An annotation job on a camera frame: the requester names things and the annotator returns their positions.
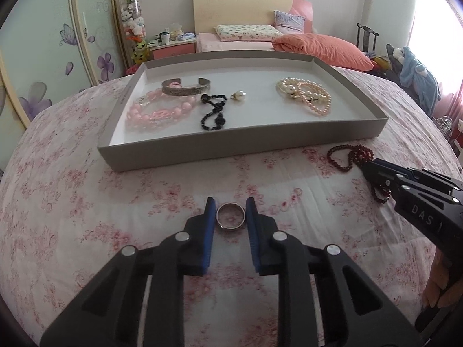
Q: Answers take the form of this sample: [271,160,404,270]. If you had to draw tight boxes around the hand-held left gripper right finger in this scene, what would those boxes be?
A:
[246,197,424,347]

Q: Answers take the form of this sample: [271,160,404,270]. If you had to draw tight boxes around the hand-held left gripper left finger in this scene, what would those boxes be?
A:
[40,197,218,347]

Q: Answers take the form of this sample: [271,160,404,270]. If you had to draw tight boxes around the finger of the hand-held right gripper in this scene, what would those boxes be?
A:
[378,158,463,203]
[362,159,410,203]

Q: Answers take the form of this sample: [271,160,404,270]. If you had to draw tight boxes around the wide silver ring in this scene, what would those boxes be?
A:
[216,202,247,231]

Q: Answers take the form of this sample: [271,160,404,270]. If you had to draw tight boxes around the dark red bead bracelet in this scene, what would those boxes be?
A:
[326,144,391,205]

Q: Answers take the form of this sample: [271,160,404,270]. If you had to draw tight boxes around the pink pearl necklace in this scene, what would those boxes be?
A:
[295,81,332,117]

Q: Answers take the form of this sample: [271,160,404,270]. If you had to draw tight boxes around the black bead necklace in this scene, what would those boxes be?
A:
[199,93,228,131]

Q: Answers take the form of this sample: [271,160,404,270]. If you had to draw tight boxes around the grey cardboard tray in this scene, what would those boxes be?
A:
[98,50,389,172]

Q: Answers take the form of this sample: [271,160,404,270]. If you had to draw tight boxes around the white pearl bracelet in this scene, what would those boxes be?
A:
[276,77,315,100]

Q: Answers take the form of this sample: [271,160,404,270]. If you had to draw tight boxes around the silver cuff bracelet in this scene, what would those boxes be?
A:
[161,77,211,96]

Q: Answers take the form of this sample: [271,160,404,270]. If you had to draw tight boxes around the person's right hand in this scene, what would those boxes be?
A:
[423,249,458,309]

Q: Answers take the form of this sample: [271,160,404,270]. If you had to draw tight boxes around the blue plush toy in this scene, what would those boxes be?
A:
[399,46,442,116]

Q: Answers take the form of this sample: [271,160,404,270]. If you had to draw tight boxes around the orange quilt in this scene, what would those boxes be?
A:
[272,32,375,72]

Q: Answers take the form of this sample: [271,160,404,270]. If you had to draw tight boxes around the dark wooden chair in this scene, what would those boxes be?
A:
[356,23,379,54]

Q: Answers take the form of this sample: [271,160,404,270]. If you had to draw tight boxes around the pink curtain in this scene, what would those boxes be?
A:
[409,0,463,116]

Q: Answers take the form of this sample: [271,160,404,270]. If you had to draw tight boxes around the purple pillow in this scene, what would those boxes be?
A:
[273,10,305,33]

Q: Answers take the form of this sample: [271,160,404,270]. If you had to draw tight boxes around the pink and wood nightstand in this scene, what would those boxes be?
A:
[149,40,198,61]

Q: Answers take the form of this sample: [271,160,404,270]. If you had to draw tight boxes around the patterned cream pillow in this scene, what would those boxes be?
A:
[213,25,284,42]

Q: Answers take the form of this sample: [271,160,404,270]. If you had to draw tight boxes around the wooden bed with pink headboard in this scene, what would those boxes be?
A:
[192,0,375,72]

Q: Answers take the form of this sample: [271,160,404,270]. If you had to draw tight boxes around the plush toy display tube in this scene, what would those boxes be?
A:
[117,0,150,67]

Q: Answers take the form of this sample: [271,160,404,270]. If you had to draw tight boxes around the floral sliding door wardrobe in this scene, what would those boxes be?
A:
[0,0,127,131]

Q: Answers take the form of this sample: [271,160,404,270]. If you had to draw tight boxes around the pink bead bracelet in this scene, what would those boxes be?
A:
[125,87,198,132]

